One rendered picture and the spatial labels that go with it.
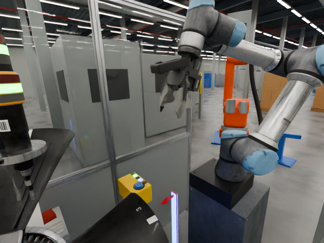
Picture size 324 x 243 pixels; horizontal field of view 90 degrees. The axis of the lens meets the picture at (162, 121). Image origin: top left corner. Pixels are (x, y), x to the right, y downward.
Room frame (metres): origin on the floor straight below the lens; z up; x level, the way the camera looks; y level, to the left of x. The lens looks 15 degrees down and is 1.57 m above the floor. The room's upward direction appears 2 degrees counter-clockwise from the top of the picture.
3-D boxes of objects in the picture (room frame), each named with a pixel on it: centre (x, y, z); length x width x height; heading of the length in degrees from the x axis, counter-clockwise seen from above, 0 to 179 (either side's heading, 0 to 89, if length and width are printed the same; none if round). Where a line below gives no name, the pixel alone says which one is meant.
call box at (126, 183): (0.70, 0.15, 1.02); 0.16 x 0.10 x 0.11; 41
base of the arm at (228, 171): (0.75, -0.35, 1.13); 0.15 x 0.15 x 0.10
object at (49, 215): (0.70, 0.63, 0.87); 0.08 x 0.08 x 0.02; 49
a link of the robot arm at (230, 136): (0.74, -0.35, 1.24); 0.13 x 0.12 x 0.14; 11
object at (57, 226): (0.61, 0.56, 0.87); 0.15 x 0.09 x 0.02; 131
